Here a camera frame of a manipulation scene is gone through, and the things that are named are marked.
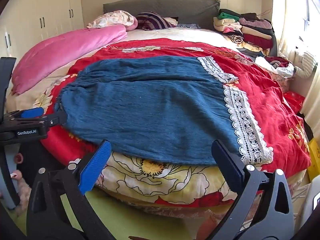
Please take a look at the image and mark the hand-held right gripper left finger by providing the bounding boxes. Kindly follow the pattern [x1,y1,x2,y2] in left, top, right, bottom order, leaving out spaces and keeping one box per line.
[26,139,118,240]

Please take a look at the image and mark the white and red crumpled garment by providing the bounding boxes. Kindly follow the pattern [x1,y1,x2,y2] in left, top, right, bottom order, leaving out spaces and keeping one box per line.
[255,56,295,78]

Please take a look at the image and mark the purple striped cloth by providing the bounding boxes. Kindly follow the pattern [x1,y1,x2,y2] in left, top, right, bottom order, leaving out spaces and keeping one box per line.
[136,11,177,30]

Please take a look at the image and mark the red floral bedspread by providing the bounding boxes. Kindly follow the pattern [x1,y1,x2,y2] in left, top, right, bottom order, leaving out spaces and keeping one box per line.
[32,39,313,218]

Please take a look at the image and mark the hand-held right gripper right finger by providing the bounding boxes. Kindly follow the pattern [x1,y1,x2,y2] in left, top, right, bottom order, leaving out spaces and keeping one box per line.
[212,139,296,240]

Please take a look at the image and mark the cream curtain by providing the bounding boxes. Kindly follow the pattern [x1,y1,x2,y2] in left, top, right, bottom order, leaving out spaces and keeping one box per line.
[271,0,320,120]

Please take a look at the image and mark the grey padded headboard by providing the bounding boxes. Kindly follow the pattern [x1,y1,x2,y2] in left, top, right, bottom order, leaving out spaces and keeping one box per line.
[103,0,221,30]

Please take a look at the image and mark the pink quilt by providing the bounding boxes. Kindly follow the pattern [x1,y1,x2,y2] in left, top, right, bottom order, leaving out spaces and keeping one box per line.
[11,25,128,95]

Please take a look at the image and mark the blue pants with white lace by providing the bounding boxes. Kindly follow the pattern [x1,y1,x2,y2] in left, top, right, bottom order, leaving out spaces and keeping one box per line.
[54,56,274,167]

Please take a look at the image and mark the pile of folded clothes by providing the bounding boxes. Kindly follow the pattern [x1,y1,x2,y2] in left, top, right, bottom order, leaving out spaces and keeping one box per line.
[212,9,278,57]

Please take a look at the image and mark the yellow bag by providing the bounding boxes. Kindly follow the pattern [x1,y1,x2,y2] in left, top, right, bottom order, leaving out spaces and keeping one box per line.
[306,137,320,183]

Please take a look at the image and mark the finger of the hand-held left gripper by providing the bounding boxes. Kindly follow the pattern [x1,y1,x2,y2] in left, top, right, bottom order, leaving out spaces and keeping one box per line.
[4,107,45,121]
[37,111,68,128]

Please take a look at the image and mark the floral pink pillow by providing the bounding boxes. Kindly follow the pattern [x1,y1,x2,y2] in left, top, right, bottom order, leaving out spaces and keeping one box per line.
[86,10,138,30]

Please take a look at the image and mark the pink plush slipper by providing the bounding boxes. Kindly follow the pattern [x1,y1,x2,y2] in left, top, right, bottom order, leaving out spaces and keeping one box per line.
[10,170,33,215]

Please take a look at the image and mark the white ribbed cloth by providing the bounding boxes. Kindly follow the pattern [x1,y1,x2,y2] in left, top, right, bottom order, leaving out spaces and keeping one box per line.
[294,51,318,79]

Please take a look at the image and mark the cream wardrobe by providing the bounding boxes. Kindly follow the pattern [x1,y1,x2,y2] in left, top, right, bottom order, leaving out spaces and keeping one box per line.
[0,0,84,63]

